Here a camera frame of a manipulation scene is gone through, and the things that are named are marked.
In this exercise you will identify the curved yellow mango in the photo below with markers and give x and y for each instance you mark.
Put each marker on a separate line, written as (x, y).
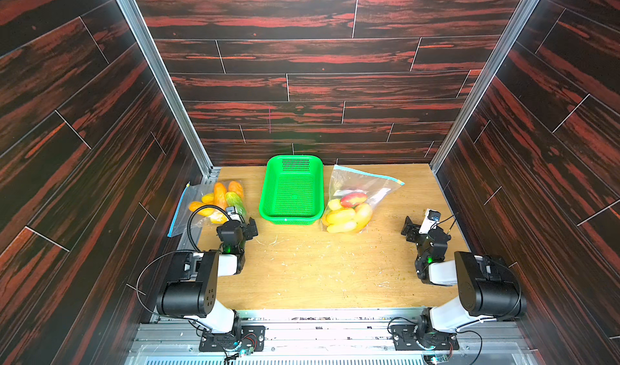
(343, 227)

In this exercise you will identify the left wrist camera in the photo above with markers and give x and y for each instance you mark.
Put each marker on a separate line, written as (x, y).
(234, 214)

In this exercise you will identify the red mango bottom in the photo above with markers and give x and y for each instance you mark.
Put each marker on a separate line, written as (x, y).
(353, 199)

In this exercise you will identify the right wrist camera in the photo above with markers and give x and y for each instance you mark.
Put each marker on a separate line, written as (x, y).
(431, 219)

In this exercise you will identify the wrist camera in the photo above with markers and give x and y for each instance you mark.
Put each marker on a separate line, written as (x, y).
(234, 214)
(431, 219)

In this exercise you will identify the aluminium front rail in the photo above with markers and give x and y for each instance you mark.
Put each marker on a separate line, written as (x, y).
(328, 336)

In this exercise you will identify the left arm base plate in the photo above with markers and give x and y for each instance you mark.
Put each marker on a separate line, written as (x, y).
(242, 339)

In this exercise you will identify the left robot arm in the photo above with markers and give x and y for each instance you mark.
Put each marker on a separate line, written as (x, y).
(189, 290)

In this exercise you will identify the clear zip-top bag blue zipper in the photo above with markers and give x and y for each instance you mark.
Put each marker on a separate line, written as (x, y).
(195, 197)

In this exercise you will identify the green plastic basket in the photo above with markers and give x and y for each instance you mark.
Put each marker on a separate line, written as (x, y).
(293, 190)

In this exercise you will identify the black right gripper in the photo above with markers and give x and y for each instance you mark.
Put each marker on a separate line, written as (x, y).
(416, 230)

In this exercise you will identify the green yellow mango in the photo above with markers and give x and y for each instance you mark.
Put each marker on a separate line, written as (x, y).
(234, 200)

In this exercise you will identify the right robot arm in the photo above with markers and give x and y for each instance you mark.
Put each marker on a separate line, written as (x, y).
(487, 289)

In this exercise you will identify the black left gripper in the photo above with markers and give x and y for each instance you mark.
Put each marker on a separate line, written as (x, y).
(245, 229)

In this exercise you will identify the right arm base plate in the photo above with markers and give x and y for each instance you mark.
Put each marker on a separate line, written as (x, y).
(414, 337)

